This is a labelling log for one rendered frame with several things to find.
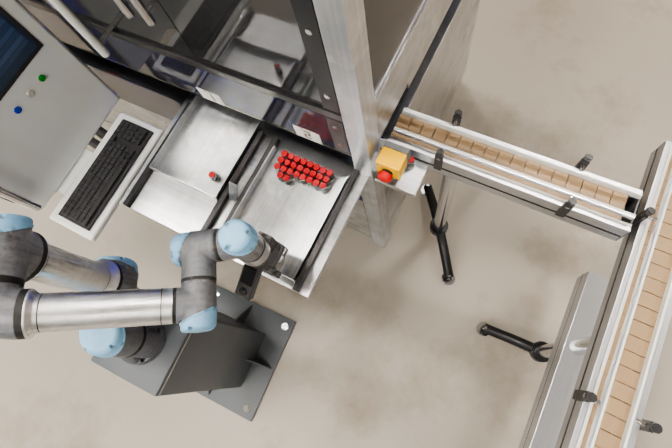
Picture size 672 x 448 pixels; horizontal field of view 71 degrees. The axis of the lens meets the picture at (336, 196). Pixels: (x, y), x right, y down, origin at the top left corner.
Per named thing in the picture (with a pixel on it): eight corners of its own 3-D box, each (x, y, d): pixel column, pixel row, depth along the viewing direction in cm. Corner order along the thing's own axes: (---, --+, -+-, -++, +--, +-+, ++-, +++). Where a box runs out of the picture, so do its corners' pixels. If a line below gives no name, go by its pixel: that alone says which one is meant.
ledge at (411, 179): (393, 143, 146) (393, 140, 144) (432, 158, 143) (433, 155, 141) (374, 181, 143) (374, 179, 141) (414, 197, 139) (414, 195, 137)
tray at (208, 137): (207, 87, 161) (203, 81, 158) (271, 112, 154) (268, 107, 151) (154, 171, 152) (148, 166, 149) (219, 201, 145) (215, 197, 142)
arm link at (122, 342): (103, 360, 132) (71, 360, 120) (106, 312, 137) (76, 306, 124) (143, 356, 131) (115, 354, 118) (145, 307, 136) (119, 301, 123)
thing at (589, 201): (385, 157, 147) (383, 134, 132) (405, 117, 151) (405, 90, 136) (614, 246, 128) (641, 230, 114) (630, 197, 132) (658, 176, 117)
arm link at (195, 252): (166, 279, 99) (216, 273, 98) (167, 229, 103) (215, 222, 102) (182, 285, 106) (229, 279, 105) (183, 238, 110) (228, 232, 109)
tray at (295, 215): (276, 150, 149) (273, 145, 145) (349, 180, 142) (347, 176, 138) (221, 244, 140) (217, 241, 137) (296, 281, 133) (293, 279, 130)
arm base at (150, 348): (149, 373, 139) (131, 373, 130) (110, 351, 143) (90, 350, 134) (175, 325, 143) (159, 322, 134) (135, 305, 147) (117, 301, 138)
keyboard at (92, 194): (124, 120, 170) (120, 116, 168) (154, 133, 167) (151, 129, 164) (59, 215, 160) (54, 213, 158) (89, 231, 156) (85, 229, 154)
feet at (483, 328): (480, 317, 206) (485, 314, 193) (597, 371, 192) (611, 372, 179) (473, 334, 204) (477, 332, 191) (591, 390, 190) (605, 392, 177)
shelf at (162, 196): (198, 86, 164) (196, 83, 162) (379, 157, 145) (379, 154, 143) (122, 204, 152) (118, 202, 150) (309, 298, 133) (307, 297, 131)
